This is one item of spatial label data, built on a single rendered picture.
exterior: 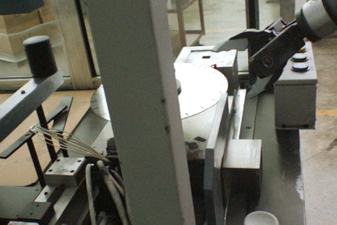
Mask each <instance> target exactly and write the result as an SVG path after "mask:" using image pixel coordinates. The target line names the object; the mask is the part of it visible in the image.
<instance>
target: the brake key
mask: <svg viewBox="0 0 337 225"><path fill-rule="evenodd" d="M292 68H293V69H294V70H297V71H304V70H307V69H308V65H307V64H306V63H295V64H293V65H292Z"/></svg>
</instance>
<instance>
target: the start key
mask: <svg viewBox="0 0 337 225"><path fill-rule="evenodd" d="M306 59H307V55H305V54H294V56H292V60H295V61H303V60H306Z"/></svg>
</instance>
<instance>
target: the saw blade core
mask: <svg viewBox="0 0 337 225"><path fill-rule="evenodd" d="M199 66H200V65H198V64H196V65H195V64H189V63H174V68H175V69H176V72H175V76H176V79H178V80H180V82H181V90H180V91H179V92H178V97H179V105H180V113H181V120H182V119H185V118H188V117H191V116H194V115H196V114H199V113H201V112H203V111H205V110H207V109H209V108H210V107H212V106H213V105H215V104H216V103H217V102H218V100H219V97H220V94H221V93H226V92H227V89H228V82H227V79H226V78H225V76H224V75H223V74H221V73H220V72H219V71H217V70H215V69H212V68H210V67H207V66H201V67H199ZM90 105H91V109H92V110H93V112H94V113H95V114H96V115H97V116H99V117H101V118H103V119H105V120H108V121H111V120H110V116H109V112H108V108H107V103H106V98H105V94H104V89H103V85H101V86H100V87H99V88H98V89H97V90H96V91H95V92H94V93H93V95H92V97H91V100H90ZM186 114H187V115H188V116H187V115H186Z"/></svg>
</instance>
